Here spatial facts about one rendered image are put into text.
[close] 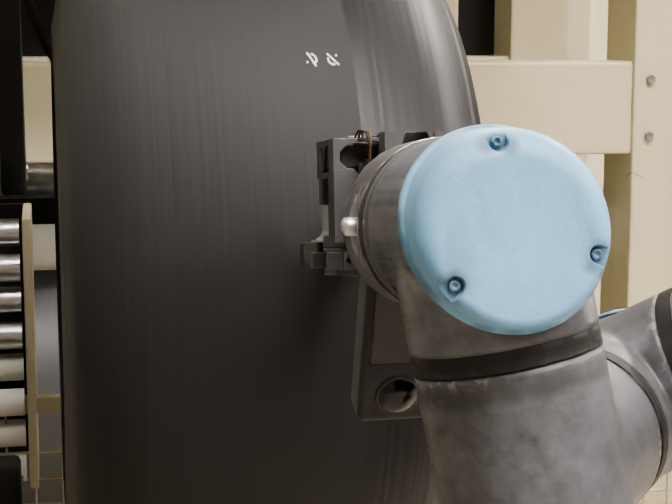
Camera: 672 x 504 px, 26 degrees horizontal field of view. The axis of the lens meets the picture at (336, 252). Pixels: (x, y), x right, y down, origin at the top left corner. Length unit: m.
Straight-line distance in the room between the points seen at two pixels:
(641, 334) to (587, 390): 0.12
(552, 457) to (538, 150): 0.14
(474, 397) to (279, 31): 0.47
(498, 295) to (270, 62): 0.45
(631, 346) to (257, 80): 0.37
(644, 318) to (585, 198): 0.15
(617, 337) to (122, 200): 0.37
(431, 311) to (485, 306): 0.04
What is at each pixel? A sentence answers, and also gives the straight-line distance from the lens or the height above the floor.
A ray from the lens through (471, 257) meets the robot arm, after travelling 0.63.
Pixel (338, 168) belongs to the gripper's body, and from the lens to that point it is 0.85.
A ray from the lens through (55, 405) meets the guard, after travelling 1.63.
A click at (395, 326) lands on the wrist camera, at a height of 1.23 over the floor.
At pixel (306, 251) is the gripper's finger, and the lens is 0.89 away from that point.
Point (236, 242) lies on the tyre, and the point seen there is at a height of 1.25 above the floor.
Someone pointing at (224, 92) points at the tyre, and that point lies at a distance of 1.02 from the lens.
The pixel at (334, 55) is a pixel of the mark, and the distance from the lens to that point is 1.05.
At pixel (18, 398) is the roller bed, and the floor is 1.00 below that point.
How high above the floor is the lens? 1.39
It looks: 8 degrees down
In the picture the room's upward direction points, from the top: straight up
